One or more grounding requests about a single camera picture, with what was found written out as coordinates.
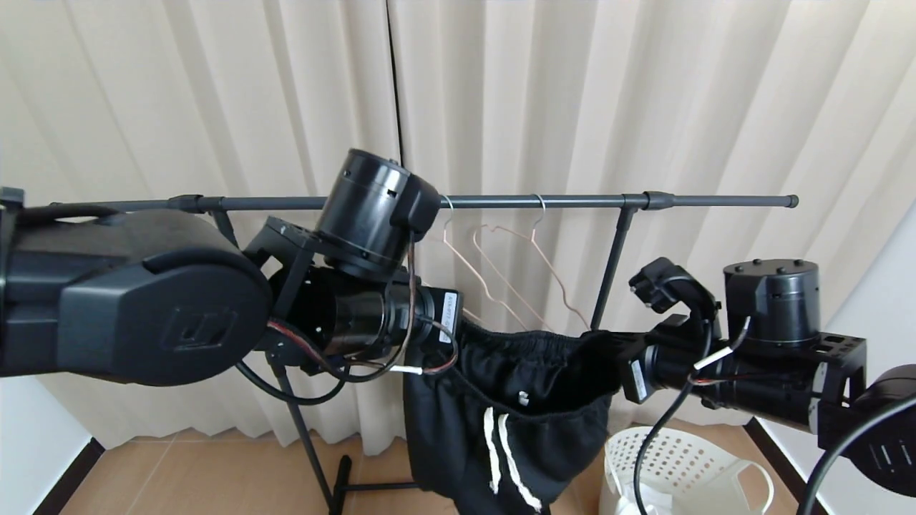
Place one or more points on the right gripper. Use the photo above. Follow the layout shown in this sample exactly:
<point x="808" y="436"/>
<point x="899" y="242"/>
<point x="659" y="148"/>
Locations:
<point x="773" y="386"/>

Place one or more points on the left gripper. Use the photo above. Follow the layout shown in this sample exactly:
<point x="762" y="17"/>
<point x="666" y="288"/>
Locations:
<point x="358" y="315"/>

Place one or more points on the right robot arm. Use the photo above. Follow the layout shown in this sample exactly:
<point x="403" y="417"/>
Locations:
<point x="773" y="300"/>

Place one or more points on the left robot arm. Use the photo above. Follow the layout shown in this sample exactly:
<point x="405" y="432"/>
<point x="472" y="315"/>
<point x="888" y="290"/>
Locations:
<point x="107" y="322"/>

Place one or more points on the white laundry basket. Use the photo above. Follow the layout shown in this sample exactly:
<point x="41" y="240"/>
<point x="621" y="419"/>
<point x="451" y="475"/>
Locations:
<point x="680" y="458"/>

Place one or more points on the pink clothes hanger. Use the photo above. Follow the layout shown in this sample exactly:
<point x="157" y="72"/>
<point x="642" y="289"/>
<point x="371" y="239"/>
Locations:
<point x="449" y="207"/>
<point x="542" y="207"/>

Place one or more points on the black clothes rack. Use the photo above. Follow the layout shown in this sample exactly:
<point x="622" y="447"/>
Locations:
<point x="715" y="201"/>

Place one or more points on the white garment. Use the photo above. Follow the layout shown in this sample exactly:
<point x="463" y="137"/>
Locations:
<point x="658" y="502"/>

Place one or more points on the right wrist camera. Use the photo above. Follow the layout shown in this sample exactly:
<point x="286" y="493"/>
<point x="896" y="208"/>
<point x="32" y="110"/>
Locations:
<point x="658" y="282"/>

